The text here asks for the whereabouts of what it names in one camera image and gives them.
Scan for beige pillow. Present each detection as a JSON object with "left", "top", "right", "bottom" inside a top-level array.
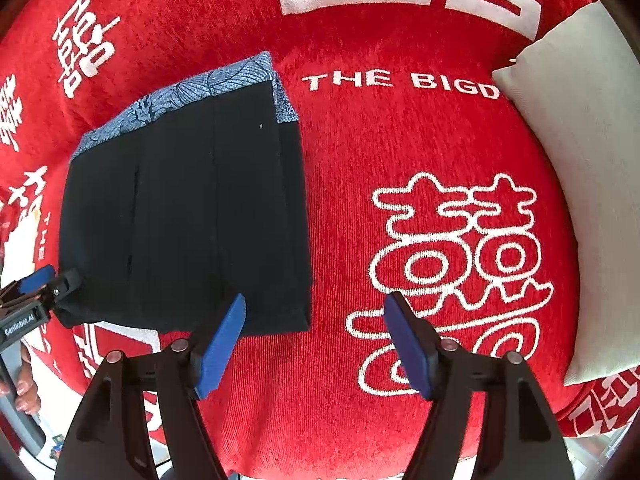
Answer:
[{"left": 492, "top": 2, "right": 639, "bottom": 385}]

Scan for red blanket white characters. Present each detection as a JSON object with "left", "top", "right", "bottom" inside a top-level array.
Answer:
[{"left": 1, "top": 0, "right": 639, "bottom": 479}]

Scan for person's left hand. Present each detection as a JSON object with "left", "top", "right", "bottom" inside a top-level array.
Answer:
[{"left": 14, "top": 344, "right": 41, "bottom": 415}]

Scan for black pants grey patterned waistband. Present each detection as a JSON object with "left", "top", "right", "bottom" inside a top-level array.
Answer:
[{"left": 56, "top": 52, "right": 311, "bottom": 336}]

